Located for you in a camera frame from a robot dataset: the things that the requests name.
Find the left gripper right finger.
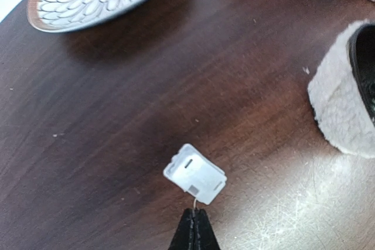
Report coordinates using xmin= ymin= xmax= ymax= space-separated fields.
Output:
xmin=193 ymin=208 xmax=220 ymax=250

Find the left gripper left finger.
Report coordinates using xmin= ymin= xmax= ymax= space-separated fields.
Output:
xmin=169 ymin=208 xmax=194 ymax=250

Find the white battery box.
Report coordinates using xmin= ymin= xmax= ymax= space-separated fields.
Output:
xmin=163 ymin=143 xmax=227 ymax=205

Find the small green christmas tree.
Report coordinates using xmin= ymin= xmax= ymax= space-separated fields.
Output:
xmin=308 ymin=19 xmax=374 ymax=159

